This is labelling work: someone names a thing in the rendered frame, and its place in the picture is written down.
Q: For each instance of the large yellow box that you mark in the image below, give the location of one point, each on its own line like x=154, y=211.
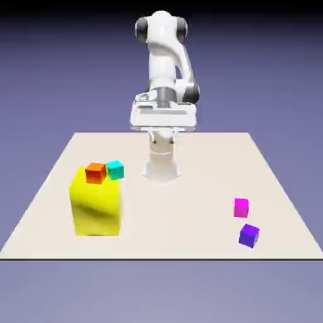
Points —
x=97, y=209

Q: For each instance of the small orange cube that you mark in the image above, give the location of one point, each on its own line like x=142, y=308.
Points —
x=95, y=173

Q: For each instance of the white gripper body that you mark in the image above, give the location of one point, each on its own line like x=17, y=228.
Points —
x=162, y=118

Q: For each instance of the small cyan cube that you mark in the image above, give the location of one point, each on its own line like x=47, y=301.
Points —
x=115, y=170

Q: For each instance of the small purple cube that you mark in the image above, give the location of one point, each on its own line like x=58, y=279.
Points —
x=249, y=235

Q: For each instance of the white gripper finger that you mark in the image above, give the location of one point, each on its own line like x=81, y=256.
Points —
x=152, y=137
x=173, y=136

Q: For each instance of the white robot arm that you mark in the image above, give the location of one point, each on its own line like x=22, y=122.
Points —
x=161, y=45

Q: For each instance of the small magenta cube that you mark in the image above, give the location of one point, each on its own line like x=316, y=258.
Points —
x=241, y=208

